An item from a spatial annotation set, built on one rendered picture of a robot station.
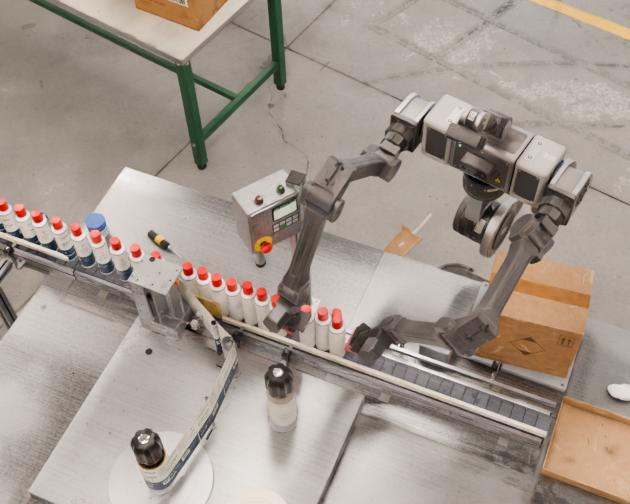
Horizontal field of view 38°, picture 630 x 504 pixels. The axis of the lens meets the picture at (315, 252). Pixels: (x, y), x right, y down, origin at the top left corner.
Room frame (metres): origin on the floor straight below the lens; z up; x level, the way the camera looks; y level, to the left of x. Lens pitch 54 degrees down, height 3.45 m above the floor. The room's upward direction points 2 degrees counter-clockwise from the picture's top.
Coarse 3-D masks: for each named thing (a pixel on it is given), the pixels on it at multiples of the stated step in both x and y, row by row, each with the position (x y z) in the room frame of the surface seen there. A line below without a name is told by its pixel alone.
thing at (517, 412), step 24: (96, 264) 1.85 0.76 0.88; (264, 336) 1.53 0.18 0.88; (288, 336) 1.53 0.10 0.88; (360, 360) 1.43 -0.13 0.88; (384, 360) 1.43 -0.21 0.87; (432, 384) 1.33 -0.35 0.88; (456, 384) 1.33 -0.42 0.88; (504, 408) 1.24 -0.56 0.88; (528, 408) 1.24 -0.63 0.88; (528, 432) 1.16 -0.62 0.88
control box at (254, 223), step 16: (272, 176) 1.70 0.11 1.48; (240, 192) 1.65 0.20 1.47; (256, 192) 1.65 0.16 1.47; (272, 192) 1.64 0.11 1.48; (288, 192) 1.64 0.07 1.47; (240, 208) 1.60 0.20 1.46; (256, 208) 1.59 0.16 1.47; (272, 208) 1.60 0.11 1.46; (240, 224) 1.62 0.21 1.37; (256, 224) 1.57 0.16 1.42; (272, 224) 1.60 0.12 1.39; (256, 240) 1.57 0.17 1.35; (272, 240) 1.59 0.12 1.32
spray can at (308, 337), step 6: (306, 306) 1.51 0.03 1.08; (312, 312) 1.52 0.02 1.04; (312, 318) 1.49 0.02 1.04; (312, 324) 1.48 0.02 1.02; (306, 330) 1.48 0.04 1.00; (312, 330) 1.48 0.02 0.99; (300, 336) 1.49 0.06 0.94; (306, 336) 1.48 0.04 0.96; (312, 336) 1.48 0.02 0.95; (300, 342) 1.49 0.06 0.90; (306, 342) 1.48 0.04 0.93; (312, 342) 1.48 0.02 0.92
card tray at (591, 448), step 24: (576, 408) 1.26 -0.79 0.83; (600, 408) 1.23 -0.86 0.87; (576, 432) 1.18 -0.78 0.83; (600, 432) 1.17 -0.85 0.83; (624, 432) 1.17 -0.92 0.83; (552, 456) 1.10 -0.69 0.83; (576, 456) 1.10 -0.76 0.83; (600, 456) 1.09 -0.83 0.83; (624, 456) 1.09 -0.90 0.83; (576, 480) 1.01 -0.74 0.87; (600, 480) 1.02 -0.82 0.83; (624, 480) 1.02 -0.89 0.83
